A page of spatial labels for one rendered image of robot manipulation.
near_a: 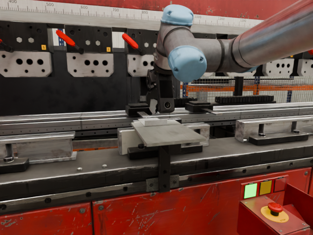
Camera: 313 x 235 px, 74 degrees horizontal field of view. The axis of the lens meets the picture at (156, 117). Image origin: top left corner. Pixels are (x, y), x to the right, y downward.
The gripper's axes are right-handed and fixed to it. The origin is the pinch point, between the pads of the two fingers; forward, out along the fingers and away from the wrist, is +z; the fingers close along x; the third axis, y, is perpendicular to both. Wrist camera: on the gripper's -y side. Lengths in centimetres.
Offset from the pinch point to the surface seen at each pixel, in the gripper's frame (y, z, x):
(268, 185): -29.8, 5.0, -34.0
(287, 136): -8, 12, -64
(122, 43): 372, 205, -40
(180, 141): -17.4, -7.9, -2.3
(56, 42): 379, 214, 97
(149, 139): -14.4, -5.9, 5.9
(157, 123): -2.8, 2.9, -0.7
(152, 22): 24.5, -20.5, -0.5
